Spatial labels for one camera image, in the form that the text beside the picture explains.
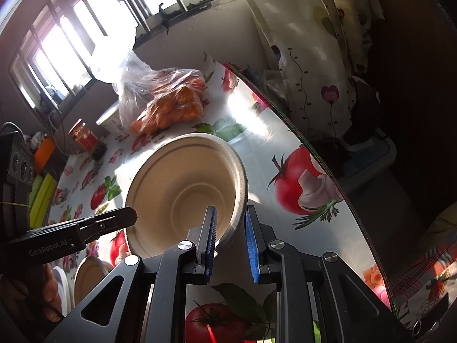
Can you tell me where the heart printed curtain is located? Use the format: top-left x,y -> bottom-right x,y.
228,0 -> 388,142

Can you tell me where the white plastic tub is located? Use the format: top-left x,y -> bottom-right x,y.
96,101 -> 131,141

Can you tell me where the black binder clip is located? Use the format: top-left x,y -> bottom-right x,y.
399,293 -> 451,337

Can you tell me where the person's left hand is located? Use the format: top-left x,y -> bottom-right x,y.
0,264 -> 64,330

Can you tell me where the fruit and flower printed tablecloth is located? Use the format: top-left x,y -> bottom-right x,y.
48,52 -> 398,343

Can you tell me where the barred window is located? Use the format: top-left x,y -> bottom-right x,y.
9,0 -> 244,115

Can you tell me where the dark cloth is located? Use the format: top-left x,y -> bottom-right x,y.
342,76 -> 388,144

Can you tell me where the beige paper bowl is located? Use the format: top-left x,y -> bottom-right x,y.
73,256 -> 115,308
125,133 -> 249,258

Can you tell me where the white foam plate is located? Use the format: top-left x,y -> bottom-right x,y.
53,266 -> 73,317

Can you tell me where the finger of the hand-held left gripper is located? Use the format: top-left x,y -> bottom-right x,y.
0,206 -> 138,274

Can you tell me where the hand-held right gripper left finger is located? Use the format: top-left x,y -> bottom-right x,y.
44,205 -> 218,343

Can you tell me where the grey plastic bin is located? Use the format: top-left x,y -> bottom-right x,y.
314,137 -> 397,187

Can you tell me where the orange box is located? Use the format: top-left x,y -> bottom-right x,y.
33,137 -> 58,171

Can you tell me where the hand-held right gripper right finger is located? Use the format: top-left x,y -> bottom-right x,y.
244,205 -> 415,343

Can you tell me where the red label sauce jar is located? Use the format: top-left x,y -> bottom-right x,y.
67,118 -> 99,153

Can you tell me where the lime green box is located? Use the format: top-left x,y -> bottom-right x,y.
30,173 -> 58,228

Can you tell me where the plastic bag of oranges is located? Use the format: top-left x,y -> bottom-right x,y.
91,48 -> 208,135

